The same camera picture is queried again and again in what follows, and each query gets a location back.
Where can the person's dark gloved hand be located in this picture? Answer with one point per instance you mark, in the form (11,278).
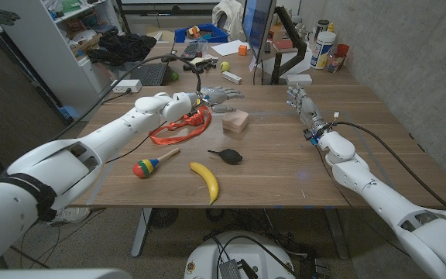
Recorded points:
(6,16)

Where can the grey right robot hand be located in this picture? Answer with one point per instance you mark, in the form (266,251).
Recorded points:
(308,112)

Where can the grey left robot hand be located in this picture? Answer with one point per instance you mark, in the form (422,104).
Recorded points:
(217,95)

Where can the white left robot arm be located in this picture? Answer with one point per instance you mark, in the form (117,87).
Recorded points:
(110,128)

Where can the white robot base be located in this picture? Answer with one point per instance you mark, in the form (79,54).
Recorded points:
(207,255)

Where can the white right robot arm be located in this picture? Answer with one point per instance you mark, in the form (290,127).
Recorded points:
(381,201)

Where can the small white oblong box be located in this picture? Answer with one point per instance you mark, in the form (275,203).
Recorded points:
(231,77)

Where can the pink square jewelry box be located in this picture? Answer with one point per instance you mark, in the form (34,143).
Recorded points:
(236,122)

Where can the flat white box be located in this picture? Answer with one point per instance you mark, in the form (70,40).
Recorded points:
(299,79)

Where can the black rubber air blower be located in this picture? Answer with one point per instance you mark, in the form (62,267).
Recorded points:
(230,156)

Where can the yellow toy banana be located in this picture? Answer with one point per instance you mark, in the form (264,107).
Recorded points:
(207,178)

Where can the colourful wooden maraca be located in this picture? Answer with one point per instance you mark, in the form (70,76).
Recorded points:
(145,167)

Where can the yellow tennis ball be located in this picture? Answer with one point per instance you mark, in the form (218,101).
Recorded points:
(225,66)

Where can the heap of black parts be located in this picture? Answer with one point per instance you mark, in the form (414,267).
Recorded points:
(203,66)

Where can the small green ball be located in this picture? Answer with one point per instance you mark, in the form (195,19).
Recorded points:
(174,76)

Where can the white paper sheet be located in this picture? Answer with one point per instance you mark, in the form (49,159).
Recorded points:
(228,48)

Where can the white shelf unit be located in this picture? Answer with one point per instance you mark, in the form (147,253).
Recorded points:
(41,50)

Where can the clear drinking glass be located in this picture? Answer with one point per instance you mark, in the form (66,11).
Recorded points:
(203,47)

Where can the black keyboard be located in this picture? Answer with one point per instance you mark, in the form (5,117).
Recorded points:
(190,51)

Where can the orange cube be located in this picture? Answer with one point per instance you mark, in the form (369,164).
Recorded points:
(242,50)

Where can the clear glass jar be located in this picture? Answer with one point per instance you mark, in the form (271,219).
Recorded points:
(334,63)

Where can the blue plastic bin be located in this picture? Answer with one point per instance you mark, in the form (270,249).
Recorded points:
(217,35)

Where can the black computer mouse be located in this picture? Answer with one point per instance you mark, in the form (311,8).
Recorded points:
(169,57)

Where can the white wipes canister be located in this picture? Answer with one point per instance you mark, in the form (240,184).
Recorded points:
(322,49)

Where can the black laptop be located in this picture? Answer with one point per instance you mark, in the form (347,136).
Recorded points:
(151,75)

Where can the red cup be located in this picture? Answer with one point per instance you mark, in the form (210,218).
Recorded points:
(343,49)

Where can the white jacket on chair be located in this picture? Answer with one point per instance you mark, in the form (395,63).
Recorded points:
(228,15)

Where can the computer monitor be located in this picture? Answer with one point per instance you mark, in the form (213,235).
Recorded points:
(258,23)

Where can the dark lidded bottle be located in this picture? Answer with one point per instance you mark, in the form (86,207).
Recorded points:
(322,26)

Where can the white power strip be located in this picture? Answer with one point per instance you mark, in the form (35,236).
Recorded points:
(130,86)

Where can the black crumpled garment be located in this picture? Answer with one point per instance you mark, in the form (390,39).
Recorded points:
(126,48)

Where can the grey metal table leg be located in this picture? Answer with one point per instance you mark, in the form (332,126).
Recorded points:
(337,232)
(141,232)

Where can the black round floor fan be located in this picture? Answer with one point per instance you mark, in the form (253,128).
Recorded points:
(163,217)

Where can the white sneaker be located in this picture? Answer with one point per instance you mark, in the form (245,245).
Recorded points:
(70,216)

